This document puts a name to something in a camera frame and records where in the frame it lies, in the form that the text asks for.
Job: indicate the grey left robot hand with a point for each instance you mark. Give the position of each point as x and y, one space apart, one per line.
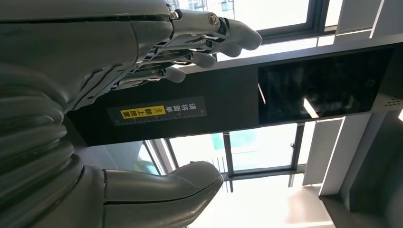
78 44

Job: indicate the black inbound scanner machine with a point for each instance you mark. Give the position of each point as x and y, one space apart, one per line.
233 94

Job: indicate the black yellow ruler sticker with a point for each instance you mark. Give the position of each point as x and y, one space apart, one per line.
157 110

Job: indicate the dark window frame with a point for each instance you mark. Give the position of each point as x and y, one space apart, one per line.
228 151

